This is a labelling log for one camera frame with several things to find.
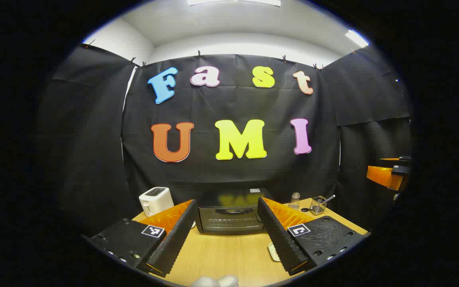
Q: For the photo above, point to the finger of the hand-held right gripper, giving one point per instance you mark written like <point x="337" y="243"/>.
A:
<point x="389" y="159"/>
<point x="383" y="176"/>

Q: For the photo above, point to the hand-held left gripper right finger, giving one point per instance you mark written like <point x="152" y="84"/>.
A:
<point x="277" y="235"/>

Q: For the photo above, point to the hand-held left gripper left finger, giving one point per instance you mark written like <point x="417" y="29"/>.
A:
<point x="175" y="239"/>

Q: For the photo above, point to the white food tray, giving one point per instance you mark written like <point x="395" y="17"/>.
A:
<point x="273" y="251"/>

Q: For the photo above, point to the black electric oven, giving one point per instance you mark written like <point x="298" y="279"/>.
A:
<point x="229" y="217"/>

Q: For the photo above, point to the clear glass bottle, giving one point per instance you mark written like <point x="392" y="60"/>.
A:
<point x="294" y="203"/>

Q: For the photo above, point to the white toaster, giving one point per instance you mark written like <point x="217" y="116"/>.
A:
<point x="155" y="201"/>

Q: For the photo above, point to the metal spoon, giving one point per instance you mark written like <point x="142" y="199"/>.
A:
<point x="329" y="198"/>

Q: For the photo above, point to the ceiling light panel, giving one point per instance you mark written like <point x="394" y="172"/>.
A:
<point x="356" y="38"/>
<point x="233" y="2"/>

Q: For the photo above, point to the black backdrop cloth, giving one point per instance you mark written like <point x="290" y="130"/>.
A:
<point x="94" y="139"/>

